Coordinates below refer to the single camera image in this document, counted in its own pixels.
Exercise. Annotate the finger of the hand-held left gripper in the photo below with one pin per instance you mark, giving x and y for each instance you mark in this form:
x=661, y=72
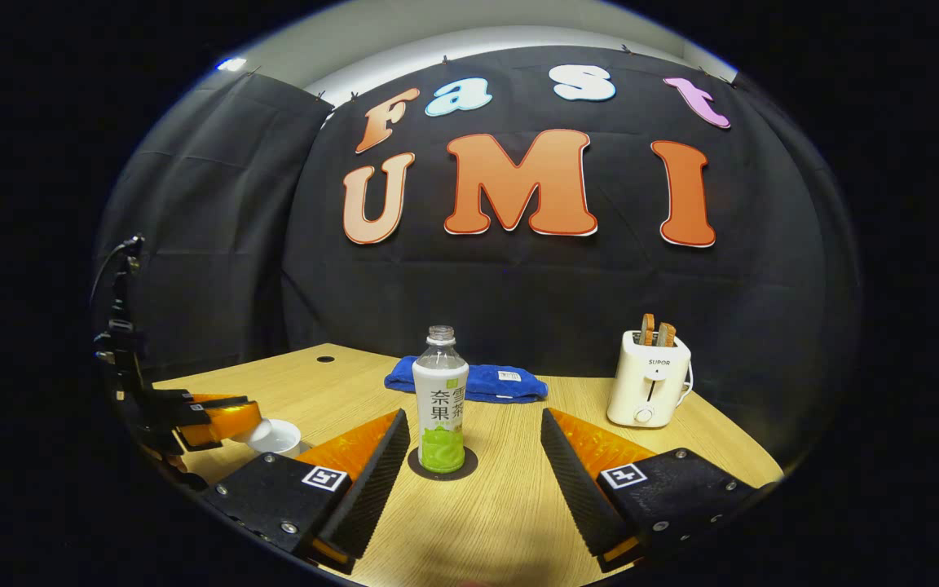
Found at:
x=225, y=424
x=200, y=400

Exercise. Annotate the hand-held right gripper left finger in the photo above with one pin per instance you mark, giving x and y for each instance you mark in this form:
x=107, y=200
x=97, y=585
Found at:
x=372, y=481

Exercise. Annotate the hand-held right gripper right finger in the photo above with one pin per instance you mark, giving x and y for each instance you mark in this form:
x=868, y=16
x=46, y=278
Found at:
x=579, y=489

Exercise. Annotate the white teacup lid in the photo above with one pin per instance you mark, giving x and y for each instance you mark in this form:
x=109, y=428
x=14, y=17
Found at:
x=251, y=432

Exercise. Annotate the dark round coaster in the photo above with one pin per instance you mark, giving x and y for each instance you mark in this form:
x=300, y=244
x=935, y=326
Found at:
x=414, y=465

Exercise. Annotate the white teacup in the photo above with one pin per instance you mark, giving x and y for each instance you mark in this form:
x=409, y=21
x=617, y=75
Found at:
x=286, y=444

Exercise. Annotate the clear water bottle green label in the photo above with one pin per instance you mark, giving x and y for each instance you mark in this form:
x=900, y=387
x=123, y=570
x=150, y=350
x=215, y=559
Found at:
x=441, y=408

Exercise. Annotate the white toaster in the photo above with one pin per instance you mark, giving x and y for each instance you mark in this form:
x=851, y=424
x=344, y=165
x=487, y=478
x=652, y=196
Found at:
x=649, y=383

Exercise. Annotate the blue towel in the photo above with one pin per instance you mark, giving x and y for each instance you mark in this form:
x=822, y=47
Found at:
x=502, y=383

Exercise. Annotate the black backdrop cloth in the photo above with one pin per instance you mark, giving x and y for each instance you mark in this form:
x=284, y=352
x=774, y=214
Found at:
x=217, y=244

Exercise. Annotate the brown toast slice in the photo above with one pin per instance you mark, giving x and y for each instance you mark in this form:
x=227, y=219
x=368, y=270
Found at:
x=666, y=335
x=647, y=330

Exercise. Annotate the small ceiling light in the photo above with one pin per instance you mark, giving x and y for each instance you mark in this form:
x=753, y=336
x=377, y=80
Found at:
x=231, y=63

